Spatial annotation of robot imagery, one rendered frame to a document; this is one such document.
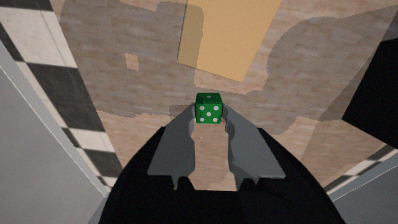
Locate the tan flat mat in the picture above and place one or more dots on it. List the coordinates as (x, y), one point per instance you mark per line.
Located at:
(223, 36)

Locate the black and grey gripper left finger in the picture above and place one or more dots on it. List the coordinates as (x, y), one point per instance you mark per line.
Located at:
(154, 169)

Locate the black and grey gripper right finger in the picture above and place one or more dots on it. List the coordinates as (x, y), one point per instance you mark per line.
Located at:
(257, 155)

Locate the green die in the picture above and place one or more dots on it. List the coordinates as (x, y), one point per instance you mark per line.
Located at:
(208, 108)

